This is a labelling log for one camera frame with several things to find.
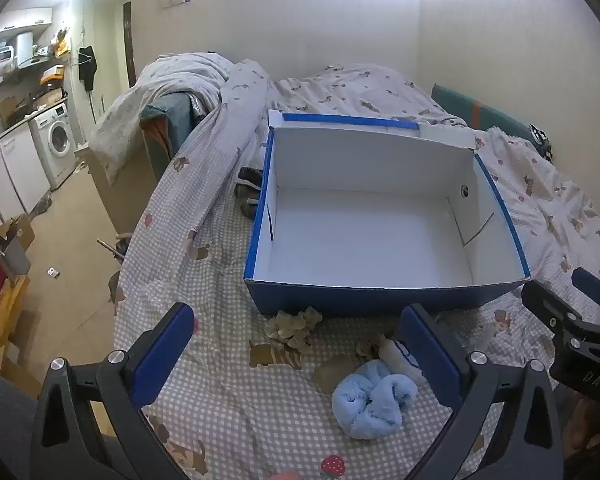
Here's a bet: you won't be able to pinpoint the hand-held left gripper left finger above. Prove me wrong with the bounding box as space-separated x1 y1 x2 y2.
30 302 196 480

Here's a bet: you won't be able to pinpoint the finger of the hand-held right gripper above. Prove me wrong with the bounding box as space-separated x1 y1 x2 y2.
571 267 600 322
521 280 586 337

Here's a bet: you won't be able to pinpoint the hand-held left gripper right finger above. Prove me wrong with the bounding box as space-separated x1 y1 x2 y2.
399 304 566 480

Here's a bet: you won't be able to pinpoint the white fluffy cloth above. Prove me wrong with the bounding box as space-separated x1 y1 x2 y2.
378 337 425 377

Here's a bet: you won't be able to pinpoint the light blue fluffy cloth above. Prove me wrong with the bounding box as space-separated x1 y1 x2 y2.
331 360 422 441

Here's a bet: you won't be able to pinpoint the beige cloth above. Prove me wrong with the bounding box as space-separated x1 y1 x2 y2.
312 355 362 395

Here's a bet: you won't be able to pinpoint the blue cardboard box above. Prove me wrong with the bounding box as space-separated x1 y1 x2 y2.
243 109 532 319

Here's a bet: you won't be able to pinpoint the person's right hand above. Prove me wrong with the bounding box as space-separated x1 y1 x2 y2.
562 392 600 467

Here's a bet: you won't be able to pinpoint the small brown plush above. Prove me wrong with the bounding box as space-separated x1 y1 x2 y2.
355 339 382 362

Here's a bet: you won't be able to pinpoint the beige fuzzy plush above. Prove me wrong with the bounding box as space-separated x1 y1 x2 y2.
264 306 324 354

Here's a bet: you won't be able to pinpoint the black and white object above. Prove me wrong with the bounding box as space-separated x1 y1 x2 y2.
529 124 554 162

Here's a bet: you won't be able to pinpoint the wooden bedside cabinet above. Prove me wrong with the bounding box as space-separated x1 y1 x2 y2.
74 142 158 233

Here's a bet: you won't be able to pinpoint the yellow wooden rack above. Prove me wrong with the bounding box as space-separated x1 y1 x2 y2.
0 250 32 378

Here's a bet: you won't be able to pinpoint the dark socks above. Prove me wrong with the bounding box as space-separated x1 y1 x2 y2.
234 166 267 220

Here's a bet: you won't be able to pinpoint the brown cardboard box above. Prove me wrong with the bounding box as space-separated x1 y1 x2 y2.
0 214 37 253

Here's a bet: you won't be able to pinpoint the white washing machine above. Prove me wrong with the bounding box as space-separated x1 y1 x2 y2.
31 102 79 189

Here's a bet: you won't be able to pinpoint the white kitchen cabinet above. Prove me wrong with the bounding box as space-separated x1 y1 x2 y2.
0 124 52 217

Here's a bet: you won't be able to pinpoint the white printed duvet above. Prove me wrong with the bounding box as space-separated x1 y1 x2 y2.
89 51 473 186

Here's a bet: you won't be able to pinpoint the black hanging garment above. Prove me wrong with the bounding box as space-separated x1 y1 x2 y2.
78 45 99 92

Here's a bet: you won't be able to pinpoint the white water heater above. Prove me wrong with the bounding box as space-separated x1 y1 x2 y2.
14 31 36 69

